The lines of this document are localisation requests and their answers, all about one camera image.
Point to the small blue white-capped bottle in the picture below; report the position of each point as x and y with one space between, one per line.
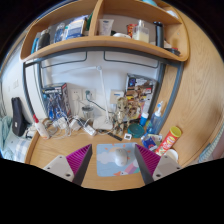
144 120

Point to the white wall box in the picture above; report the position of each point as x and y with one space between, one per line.
116 96

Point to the teal round tin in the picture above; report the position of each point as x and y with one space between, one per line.
136 130

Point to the black ruler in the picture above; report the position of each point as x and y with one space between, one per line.
115 136

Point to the wooden shelf unit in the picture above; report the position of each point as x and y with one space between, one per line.
100 41

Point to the brown tree figure toy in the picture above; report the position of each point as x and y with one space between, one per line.
121 115

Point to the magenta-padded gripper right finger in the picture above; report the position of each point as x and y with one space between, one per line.
165 165

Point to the steel cup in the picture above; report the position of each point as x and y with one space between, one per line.
87 113

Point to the small white square timer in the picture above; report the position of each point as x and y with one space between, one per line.
128 136

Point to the white red-pump lotion bottle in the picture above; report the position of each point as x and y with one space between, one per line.
41 130

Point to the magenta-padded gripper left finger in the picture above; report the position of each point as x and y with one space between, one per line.
58 166

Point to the red yellow-lidded chips can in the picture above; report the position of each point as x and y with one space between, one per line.
168 141

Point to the colourful figure box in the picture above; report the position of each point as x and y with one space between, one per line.
143 90

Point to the black pouch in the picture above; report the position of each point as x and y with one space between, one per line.
18 118

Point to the white cup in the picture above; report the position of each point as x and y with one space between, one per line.
171 156

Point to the grey computer mouse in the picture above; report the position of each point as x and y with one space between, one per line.
121 156

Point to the clear blue spray bottle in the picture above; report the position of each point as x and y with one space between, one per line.
154 123

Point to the plaid bedding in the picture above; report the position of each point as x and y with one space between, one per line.
18 148

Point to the white wall socket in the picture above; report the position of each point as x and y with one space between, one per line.
91 94
76 94

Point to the blue robot model kit box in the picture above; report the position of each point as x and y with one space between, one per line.
56 101

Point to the white power strip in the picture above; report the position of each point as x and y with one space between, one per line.
90 130

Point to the pastel printed mouse pad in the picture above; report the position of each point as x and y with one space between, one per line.
106 165

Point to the blue packet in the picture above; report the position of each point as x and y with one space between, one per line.
150 142

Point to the teal cloth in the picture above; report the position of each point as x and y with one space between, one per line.
4 130

